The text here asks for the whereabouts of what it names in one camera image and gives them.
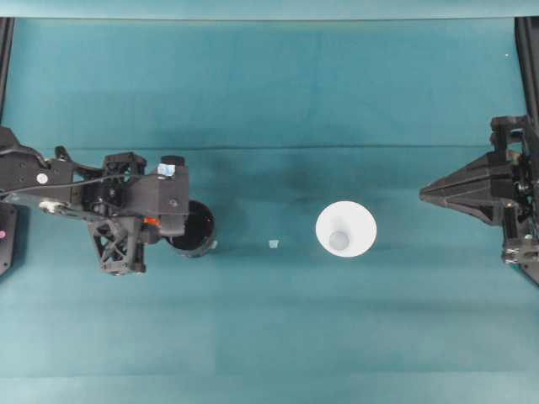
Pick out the blue-green table cloth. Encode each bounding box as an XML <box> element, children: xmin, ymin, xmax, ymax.
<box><xmin>0</xmin><ymin>17</ymin><xmax>539</xmax><ymax>404</ymax></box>

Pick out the pale grey-green backdrop cloth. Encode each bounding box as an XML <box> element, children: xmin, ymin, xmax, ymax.
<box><xmin>0</xmin><ymin>0</ymin><xmax>539</xmax><ymax>20</ymax></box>

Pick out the thin camera wire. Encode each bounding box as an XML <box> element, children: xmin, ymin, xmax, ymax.
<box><xmin>0</xmin><ymin>172</ymin><xmax>163</xmax><ymax>199</ymax></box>

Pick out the black frame post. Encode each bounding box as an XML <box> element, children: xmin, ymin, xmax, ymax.
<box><xmin>514</xmin><ymin>17</ymin><xmax>539</xmax><ymax>121</ymax></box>
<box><xmin>0</xmin><ymin>17</ymin><xmax>16</xmax><ymax>123</ymax></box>

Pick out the white paper cup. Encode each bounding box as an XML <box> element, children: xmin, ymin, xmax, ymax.
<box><xmin>315</xmin><ymin>200</ymin><xmax>378</xmax><ymax>258</ymax></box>

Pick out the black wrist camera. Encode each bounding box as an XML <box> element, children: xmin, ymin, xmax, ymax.
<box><xmin>125</xmin><ymin>154</ymin><xmax>191</xmax><ymax>246</ymax></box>

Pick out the black cup holder red handle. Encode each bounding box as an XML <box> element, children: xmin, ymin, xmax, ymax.
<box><xmin>142</xmin><ymin>199</ymin><xmax>218</xmax><ymax>258</ymax></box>

